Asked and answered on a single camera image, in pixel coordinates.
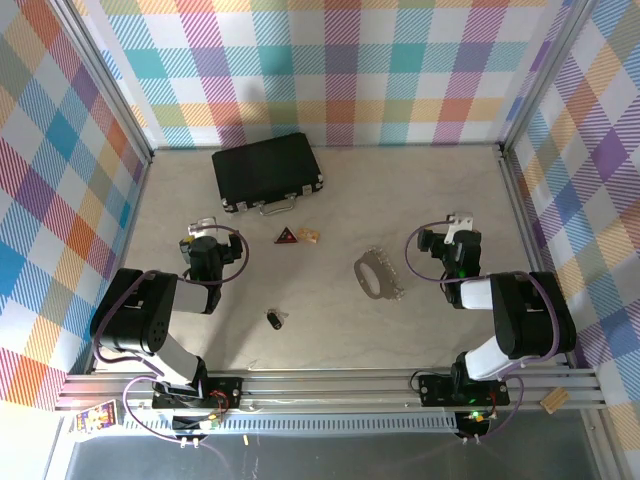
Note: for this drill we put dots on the metal key holder plate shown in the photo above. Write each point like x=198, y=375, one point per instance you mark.
x=386, y=275

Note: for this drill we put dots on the silver key with black tag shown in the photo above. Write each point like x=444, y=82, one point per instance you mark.
x=274, y=321

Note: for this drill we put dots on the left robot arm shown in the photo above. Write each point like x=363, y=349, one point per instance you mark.
x=145, y=320

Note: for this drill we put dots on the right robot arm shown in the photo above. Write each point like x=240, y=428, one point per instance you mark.
x=525, y=310

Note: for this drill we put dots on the red triangular badge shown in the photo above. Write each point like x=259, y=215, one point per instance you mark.
x=286, y=238

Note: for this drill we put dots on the tan wooden piece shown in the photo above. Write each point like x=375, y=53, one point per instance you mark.
x=309, y=235

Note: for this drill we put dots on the small wooden block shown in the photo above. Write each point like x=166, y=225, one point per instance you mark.
x=555, y=401

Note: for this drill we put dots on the colourful printed card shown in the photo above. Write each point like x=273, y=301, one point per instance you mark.
x=97, y=416

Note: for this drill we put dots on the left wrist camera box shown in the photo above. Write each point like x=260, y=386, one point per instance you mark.
x=202, y=227

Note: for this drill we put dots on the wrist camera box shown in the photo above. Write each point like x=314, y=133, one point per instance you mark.
x=459, y=222
x=202, y=227

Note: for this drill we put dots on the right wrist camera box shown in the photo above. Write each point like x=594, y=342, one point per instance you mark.
x=459, y=222

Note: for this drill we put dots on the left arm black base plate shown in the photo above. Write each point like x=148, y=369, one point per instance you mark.
x=225, y=390

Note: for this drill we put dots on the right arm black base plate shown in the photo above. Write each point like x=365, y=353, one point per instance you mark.
x=435, y=390

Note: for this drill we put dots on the aluminium mounting rail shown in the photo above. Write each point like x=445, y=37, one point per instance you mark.
x=325, y=387

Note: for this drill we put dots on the aluminium frame post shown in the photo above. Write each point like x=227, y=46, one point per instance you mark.
x=106, y=75
x=544, y=75

